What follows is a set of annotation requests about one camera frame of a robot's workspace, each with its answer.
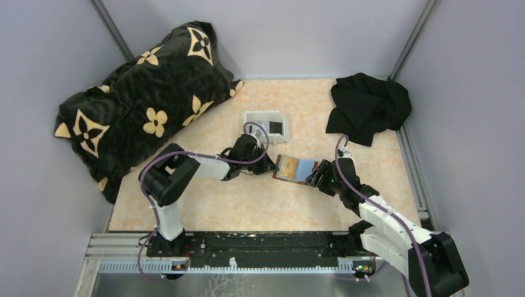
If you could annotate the black floral plush blanket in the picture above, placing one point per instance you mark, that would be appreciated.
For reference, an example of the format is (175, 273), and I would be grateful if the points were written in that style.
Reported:
(115, 126)

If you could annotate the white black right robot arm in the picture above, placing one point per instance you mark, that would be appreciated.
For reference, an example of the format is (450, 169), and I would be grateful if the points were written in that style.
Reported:
(429, 260)

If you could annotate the white plastic card box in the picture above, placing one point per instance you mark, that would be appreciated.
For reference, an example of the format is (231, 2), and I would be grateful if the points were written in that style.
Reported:
(251, 126)

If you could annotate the black crumpled cloth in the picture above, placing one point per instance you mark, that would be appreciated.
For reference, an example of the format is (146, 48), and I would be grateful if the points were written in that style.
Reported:
(365, 106)

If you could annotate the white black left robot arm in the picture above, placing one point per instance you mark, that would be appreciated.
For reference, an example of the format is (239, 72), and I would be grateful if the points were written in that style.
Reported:
(164, 180)

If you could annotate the gold credit card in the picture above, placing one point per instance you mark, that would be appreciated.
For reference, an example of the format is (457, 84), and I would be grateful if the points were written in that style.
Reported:
(288, 167)

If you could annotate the aluminium frame rail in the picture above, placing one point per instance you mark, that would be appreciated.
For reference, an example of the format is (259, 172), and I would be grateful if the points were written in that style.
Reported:
(130, 246)

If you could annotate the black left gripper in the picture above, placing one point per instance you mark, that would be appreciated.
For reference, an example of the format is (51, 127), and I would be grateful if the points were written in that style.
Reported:
(267, 166)

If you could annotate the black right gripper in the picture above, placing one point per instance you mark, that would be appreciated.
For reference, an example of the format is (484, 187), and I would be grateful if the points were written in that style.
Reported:
(324, 169)

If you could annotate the brown leather card holder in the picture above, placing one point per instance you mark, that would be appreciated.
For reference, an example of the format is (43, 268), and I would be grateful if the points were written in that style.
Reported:
(305, 168)

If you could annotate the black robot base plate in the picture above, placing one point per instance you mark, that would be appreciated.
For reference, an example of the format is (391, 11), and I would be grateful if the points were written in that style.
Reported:
(276, 250)

